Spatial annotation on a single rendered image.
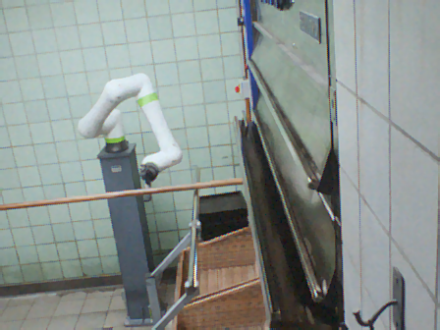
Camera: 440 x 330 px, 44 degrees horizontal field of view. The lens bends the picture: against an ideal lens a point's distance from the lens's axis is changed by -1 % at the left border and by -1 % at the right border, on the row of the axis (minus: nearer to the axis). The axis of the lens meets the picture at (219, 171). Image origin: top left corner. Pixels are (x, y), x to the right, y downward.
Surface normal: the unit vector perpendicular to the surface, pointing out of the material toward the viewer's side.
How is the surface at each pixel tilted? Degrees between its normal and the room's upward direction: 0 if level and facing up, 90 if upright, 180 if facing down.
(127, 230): 90
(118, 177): 90
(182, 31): 90
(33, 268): 90
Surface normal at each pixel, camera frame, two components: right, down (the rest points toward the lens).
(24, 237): 0.02, 0.33
